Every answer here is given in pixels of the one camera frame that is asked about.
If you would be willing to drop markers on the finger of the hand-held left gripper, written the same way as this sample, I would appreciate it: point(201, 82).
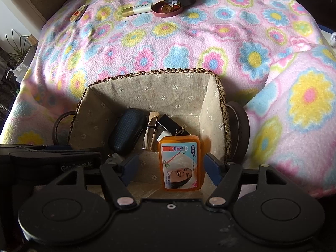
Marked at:
point(56, 148)

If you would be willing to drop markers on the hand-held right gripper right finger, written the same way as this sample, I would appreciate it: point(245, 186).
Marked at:
point(212, 167)

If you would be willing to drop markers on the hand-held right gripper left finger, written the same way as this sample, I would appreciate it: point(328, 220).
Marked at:
point(131, 164)

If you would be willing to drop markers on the white three-pin plug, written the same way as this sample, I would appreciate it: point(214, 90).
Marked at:
point(115, 160)

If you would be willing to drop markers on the black glasses case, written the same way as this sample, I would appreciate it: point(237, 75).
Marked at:
point(126, 134)

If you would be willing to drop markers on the orange box with face print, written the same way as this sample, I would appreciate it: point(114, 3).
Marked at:
point(181, 168)

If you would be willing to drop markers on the rose gold lipstick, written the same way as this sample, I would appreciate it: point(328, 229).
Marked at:
point(150, 136)

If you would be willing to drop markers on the white charger adapter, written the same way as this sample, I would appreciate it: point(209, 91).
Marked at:
point(162, 136)

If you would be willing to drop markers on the black lipstick case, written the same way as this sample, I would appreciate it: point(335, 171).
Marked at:
point(173, 127)

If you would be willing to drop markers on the woven basket with fabric liner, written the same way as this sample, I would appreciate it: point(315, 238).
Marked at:
point(183, 99)

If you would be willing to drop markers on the dark red round lid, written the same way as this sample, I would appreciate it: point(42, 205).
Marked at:
point(157, 11)

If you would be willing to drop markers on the white and gold lipstick tube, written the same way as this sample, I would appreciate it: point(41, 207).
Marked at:
point(137, 9)

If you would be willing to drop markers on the small amber glass bottle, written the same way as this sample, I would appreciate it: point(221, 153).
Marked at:
point(166, 7)

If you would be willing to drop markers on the green potted plant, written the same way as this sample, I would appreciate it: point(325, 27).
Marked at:
point(14, 50)

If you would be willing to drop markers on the small tan block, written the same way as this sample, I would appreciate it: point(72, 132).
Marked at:
point(33, 40)

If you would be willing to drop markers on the pink floral fleece blanket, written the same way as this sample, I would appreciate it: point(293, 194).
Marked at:
point(183, 47)

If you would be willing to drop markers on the round tin with red label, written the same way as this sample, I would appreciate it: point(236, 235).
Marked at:
point(78, 13)

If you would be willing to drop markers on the small white device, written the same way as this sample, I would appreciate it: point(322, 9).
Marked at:
point(334, 38)

